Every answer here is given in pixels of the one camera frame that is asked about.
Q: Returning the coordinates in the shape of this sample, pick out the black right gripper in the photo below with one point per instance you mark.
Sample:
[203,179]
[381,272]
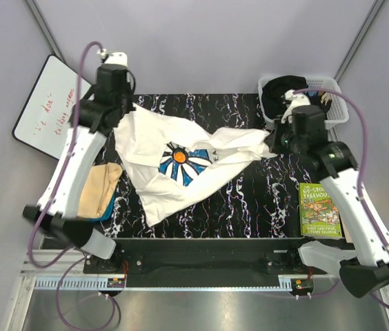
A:
[272,139]

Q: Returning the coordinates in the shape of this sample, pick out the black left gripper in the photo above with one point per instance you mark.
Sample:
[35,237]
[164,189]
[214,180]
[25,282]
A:
[130,107]

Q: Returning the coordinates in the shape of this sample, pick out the white flower print t-shirt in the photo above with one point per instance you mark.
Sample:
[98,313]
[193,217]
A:
[173,163]

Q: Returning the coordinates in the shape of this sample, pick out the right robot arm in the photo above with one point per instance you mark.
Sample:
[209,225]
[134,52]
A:
[301,130]

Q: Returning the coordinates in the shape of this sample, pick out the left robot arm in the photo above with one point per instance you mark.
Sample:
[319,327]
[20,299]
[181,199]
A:
[56,211]

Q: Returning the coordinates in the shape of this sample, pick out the white plastic basket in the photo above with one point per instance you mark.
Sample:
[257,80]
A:
[338,112]

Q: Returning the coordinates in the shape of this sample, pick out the black t-shirt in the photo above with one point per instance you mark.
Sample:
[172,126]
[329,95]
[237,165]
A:
[273,100]

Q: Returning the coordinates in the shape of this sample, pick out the beige item in basket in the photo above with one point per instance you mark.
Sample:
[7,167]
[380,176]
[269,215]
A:
[325,98]

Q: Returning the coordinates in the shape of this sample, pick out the whiteboard with red writing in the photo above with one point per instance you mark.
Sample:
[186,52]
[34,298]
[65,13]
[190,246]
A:
[43,121]

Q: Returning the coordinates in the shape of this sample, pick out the folded beige t-shirt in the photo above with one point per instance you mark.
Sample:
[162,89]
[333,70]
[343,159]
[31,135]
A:
[98,190]

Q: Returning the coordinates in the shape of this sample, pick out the green treehouse book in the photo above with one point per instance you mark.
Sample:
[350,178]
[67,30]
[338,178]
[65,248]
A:
[319,216]

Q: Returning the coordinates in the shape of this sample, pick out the folded blue t-shirt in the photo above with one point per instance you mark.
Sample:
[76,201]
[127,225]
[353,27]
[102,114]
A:
[108,212]

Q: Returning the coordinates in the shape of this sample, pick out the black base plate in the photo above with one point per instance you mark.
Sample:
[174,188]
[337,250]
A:
[142,256]

